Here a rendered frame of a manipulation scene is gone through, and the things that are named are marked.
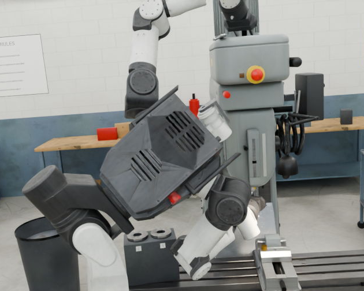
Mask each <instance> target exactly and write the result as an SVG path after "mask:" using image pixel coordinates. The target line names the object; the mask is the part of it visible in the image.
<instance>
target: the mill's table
mask: <svg viewBox="0 0 364 291"><path fill-rule="evenodd" d="M291 255H292V265H293V267H294V269H295V272H296V275H297V276H298V282H299V285H300V287H301V289H302V291H364V249H360V250H349V251H330V252H310V253H292V254H291ZM209 262H210V263H211V268H210V270H209V271H208V272H207V273H206V274H205V275H204V276H203V277H202V278H200V279H198V280H196V281H194V280H193V279H192V278H191V277H190V276H189V274H188V273H187V272H186V271H185V269H184V268H183V267H182V266H181V264H180V263H179V273H180V279H177V280H172V281H164V282H156V283H148V284H143V285H135V286H129V291H262V289H261V285H260V282H259V277H258V273H257V268H256V265H255V261H254V256H242V257H231V258H212V259H211V260H210V261H209Z"/></svg>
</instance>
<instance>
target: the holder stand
mask: <svg viewBox="0 0 364 291"><path fill-rule="evenodd" d="M176 240H177V239H176V235H175V232H174V228H165V227H160V228H156V229H154V230H151V231H144V230H137V231H133V232H130V234H124V255H125V265H126V271H127V277H128V286H135V285H143V284H148V283H156V282H164V281H172V280H177V279H180V273H179V262H178V261H177V259H176V258H175V257H174V256H173V255H172V253H171V252H170V248H171V246H172V245H173V244H174V242H175V241H176Z"/></svg>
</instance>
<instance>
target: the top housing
mask: <svg viewBox="0 0 364 291"><path fill-rule="evenodd" d="M288 42H289V38H288V36H287V35H286V34H284V33H274V34H266V35H251V36H237V37H230V38H221V39H217V40H216V41H215V42H214V43H213V44H211V45H210V47H209V51H210V52H209V56H210V75H211V78H212V79H213V80H214V81H216V82H217V83H219V84H221V85H234V84H249V83H251V82H249V81H248V80H247V76H246V73H247V70H248V69H249V68H250V67H252V66H255V65H256V66H260V67H262V68H263V69H264V71H265V77H264V79H263V80H262V81H261V83H264V82H272V81H283V80H286V79H287V78H288V77H289V44H288ZM239 73H244V78H240V77H239Z"/></svg>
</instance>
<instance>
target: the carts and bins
mask: <svg viewBox="0 0 364 291"><path fill-rule="evenodd" d="M359 201H360V220H359V221H358V223H357V225H358V227H359V228H360V229H363V228H364V221H363V209H364V149H361V185H360V199H359ZM14 235H15V237H16V239H17V243H18V248H19V251H20V255H21V260H22V263H23V267H24V271H25V276H26V279H27V283H28V287H29V291H80V277H79V260H78V253H77V252H75V251H74V250H73V249H72V248H71V247H70V245H69V244H68V243H67V242H66V241H65V240H64V239H63V238H62V237H61V236H60V235H59V234H58V233H57V231H56V228H55V227H54V226H53V225H52V224H51V222H50V221H49V220H48V219H47V218H46V217H40V218H36V219H33V220H30V221H28V222H25V223H24V224H22V225H20V226H19V227H18V228H17V229H16V230H15V231H14Z"/></svg>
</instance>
